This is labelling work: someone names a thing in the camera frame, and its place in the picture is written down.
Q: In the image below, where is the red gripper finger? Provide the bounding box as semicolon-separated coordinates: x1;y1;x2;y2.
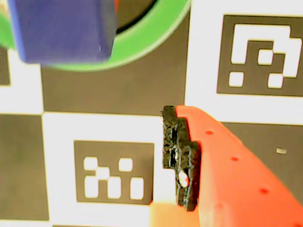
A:
161;105;303;227

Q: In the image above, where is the blue cube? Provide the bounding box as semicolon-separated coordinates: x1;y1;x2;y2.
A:
8;0;118;64

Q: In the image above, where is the orange cube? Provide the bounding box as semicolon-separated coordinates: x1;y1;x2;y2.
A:
149;202;200;227

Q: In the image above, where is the black white marker checkerboard mat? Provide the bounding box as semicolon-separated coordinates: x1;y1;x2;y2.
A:
0;0;303;227

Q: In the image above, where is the green ring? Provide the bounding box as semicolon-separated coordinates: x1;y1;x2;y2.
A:
0;0;191;73

